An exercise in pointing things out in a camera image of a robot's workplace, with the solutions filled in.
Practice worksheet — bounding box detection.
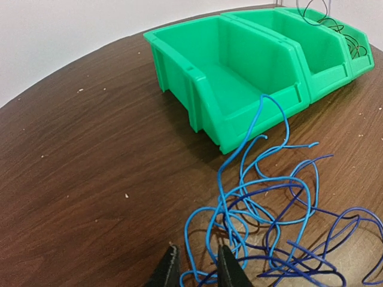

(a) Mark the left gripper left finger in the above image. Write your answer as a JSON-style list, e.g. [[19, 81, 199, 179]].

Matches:
[[145, 244, 180, 287]]

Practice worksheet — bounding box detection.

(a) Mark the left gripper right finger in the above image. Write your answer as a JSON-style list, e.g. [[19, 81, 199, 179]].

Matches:
[[217, 245, 254, 287]]

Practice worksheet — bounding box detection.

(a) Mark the dark blue cable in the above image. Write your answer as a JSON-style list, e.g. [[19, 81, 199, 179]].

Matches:
[[197, 154, 383, 287]]

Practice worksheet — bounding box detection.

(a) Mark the green bin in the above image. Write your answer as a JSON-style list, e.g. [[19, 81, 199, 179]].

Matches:
[[223, 8, 353, 103], [144, 16, 310, 154], [285, 8, 374, 80]]

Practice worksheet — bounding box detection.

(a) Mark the black thin cable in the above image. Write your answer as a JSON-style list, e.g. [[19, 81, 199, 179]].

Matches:
[[296, 0, 367, 59]]

